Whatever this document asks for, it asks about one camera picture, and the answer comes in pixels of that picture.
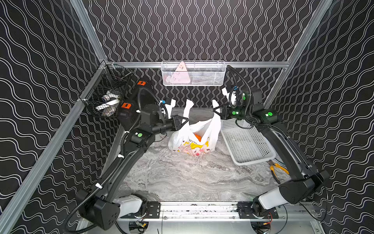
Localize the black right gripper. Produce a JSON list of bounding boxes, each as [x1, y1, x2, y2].
[[212, 102, 252, 122]]

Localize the white printed plastic bag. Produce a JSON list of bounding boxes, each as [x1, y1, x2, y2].
[[168, 113, 221, 157]]

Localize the orange fruit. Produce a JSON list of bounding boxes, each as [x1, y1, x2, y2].
[[194, 134, 202, 141]]

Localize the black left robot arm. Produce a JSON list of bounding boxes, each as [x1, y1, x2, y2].
[[66, 104, 189, 234]]

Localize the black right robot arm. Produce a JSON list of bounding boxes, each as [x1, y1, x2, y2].
[[213, 86, 330, 215]]

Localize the white perforated plastic basket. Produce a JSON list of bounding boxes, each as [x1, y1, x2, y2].
[[221, 119, 277, 166]]

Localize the pink triangular card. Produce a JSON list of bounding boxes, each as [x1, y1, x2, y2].
[[170, 61, 191, 84]]

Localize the black hard tool case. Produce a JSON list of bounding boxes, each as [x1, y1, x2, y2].
[[116, 79, 153, 131]]

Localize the clear wall-mounted tray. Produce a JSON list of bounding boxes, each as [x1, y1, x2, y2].
[[161, 61, 227, 86]]

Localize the yellow handled pliers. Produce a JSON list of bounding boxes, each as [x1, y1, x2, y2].
[[267, 160, 290, 185]]

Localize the white items in wire basket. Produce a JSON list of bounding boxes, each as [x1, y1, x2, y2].
[[95, 90, 121, 117]]

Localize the black wire mesh basket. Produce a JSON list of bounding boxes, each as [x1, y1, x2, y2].
[[82, 63, 134, 119]]

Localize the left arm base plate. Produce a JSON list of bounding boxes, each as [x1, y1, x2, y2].
[[119, 201, 161, 219]]

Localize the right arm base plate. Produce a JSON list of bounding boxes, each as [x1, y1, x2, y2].
[[236, 202, 279, 219]]

